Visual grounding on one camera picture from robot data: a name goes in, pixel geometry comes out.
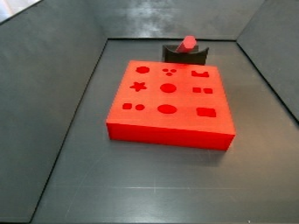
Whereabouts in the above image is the red hexagonal peg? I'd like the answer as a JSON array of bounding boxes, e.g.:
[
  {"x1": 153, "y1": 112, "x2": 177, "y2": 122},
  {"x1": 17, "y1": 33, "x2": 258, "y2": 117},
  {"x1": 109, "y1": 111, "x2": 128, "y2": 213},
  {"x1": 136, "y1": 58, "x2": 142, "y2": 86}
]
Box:
[{"x1": 176, "y1": 36, "x2": 196, "y2": 53}]

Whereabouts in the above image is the red shape-hole block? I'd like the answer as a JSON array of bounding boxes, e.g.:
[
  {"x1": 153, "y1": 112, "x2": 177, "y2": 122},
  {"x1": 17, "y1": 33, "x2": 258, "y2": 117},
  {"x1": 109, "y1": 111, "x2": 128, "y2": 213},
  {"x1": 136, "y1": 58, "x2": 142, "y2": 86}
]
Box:
[{"x1": 106, "y1": 60, "x2": 236, "y2": 151}]

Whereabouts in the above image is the black curved peg holder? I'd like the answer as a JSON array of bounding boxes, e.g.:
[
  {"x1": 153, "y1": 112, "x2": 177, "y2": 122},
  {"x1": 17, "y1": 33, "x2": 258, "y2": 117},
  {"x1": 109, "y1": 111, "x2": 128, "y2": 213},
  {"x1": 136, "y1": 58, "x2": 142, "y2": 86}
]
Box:
[{"x1": 162, "y1": 45, "x2": 209, "y2": 66}]

